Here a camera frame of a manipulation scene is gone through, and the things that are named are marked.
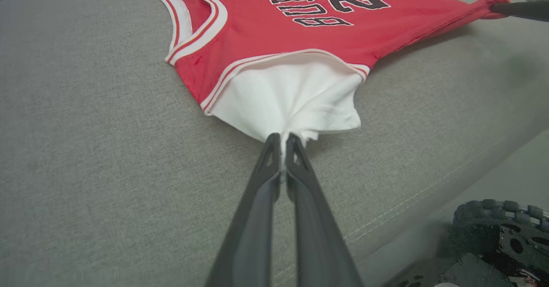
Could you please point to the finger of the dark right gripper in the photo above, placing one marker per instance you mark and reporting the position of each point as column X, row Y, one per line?
column 527, row 10

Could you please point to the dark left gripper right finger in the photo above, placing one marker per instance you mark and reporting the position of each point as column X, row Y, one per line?
column 317, row 244

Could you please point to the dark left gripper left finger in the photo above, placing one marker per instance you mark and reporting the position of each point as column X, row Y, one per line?
column 253, row 227

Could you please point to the red basketball jersey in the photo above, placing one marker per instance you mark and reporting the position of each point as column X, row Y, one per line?
column 279, row 34

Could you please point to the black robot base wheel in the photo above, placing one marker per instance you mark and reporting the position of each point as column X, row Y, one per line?
column 476, row 231

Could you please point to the grey fabric sofa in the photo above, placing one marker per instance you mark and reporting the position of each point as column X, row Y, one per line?
column 85, row 149

